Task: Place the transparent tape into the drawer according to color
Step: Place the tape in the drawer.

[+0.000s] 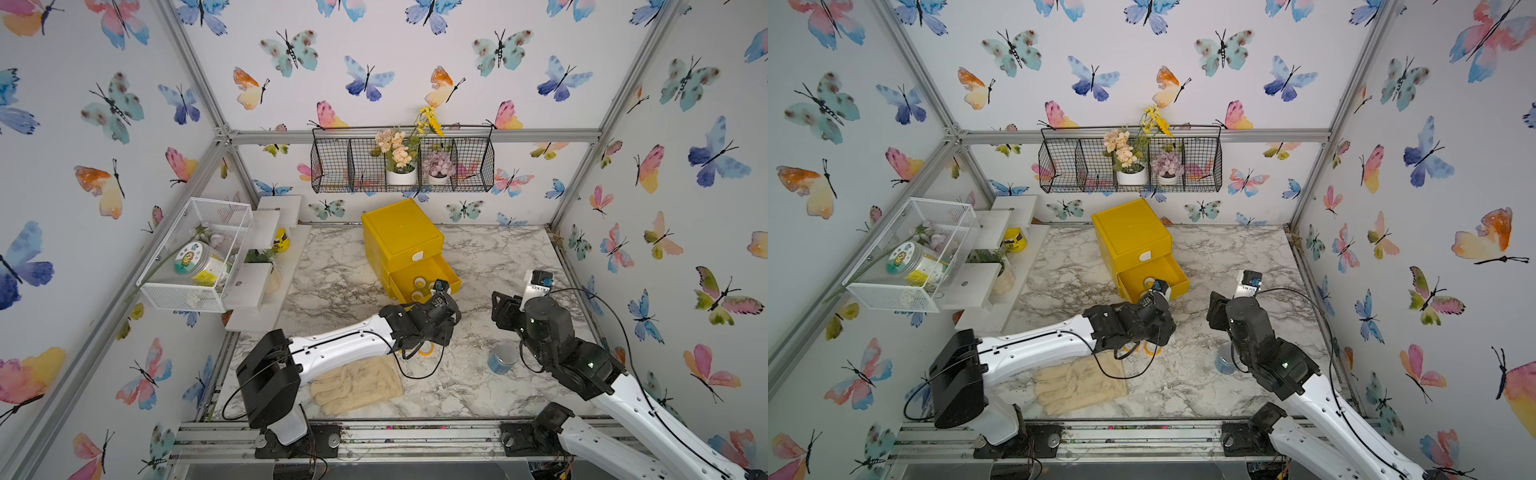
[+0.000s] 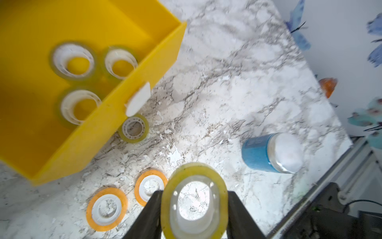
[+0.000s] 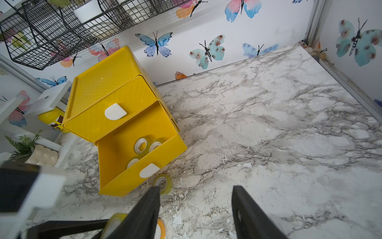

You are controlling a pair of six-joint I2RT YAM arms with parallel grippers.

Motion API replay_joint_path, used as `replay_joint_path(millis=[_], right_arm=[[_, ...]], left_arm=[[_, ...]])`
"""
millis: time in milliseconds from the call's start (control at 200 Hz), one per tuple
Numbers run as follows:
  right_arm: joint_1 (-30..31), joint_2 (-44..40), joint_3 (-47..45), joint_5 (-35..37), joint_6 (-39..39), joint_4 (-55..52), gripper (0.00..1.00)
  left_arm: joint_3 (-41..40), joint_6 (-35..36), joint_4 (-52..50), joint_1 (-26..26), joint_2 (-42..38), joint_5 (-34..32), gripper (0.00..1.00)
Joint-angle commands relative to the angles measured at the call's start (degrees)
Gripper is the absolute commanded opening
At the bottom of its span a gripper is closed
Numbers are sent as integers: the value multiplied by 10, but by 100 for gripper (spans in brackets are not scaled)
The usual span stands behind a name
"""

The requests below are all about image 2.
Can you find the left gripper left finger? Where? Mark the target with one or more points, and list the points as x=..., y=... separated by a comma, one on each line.
x=148, y=223

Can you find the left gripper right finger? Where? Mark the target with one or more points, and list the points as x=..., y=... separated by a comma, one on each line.
x=240, y=223

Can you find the orange tape roll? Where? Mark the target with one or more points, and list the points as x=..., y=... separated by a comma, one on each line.
x=148, y=183
x=106, y=209

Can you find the yellow-green tape roll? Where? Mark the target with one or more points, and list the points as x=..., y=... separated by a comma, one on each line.
x=74, y=61
x=76, y=104
x=117, y=62
x=135, y=129
x=194, y=204

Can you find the yellow-green tape roll top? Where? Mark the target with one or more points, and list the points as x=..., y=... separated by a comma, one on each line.
x=135, y=129

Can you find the yellow three-drawer cabinet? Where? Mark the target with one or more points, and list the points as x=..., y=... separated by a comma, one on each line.
x=33, y=141

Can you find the blue tin can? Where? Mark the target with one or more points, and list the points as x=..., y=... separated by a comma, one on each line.
x=277, y=152

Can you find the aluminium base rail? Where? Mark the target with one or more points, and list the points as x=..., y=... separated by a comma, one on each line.
x=353, y=183

